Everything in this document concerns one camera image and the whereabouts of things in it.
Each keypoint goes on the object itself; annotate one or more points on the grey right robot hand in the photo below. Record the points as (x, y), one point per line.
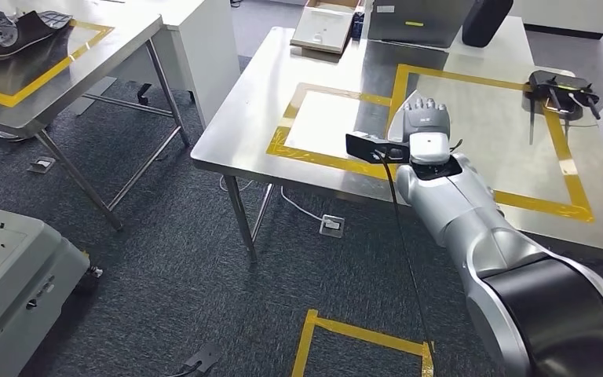
(426, 117)

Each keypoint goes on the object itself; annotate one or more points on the white curved plastic part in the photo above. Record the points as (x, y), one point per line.
(396, 122)

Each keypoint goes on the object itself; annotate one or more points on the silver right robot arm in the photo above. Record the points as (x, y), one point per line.
(468, 218)

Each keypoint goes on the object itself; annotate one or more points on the stainless steel workbench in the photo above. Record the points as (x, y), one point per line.
(270, 78)

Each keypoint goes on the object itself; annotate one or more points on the black car trim part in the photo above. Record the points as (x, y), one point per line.
(26, 34)

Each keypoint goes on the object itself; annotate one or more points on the white wheeled workbench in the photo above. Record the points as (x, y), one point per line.
(10, 291)

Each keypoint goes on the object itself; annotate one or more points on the grey laptop computer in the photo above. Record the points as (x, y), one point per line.
(416, 26)

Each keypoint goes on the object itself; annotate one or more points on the black cylindrical speaker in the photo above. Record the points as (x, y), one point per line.
(486, 23)

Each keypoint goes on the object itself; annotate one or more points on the small blue box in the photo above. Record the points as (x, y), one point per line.
(357, 26)

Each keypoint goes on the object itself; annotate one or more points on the amber tape square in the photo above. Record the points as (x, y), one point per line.
(306, 155)

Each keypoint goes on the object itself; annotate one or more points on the black router with antennas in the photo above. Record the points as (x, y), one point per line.
(559, 86)

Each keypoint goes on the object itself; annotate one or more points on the white box in cardboard tray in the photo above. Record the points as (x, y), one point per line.
(322, 26)

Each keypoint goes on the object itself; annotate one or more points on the grey floor socket box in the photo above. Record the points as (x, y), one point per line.
(331, 226)
(41, 165)

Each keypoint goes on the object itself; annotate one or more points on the large yellow tape square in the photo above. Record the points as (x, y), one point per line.
(574, 192)

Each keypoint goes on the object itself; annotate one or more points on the yellow floor tape marking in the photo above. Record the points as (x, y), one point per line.
(304, 343)

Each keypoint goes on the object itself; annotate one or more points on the black chair base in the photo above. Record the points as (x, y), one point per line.
(144, 93)

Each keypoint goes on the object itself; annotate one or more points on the stainless steel table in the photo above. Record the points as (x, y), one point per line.
(62, 78)

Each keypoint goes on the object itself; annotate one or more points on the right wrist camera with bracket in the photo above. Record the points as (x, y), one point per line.
(364, 147)

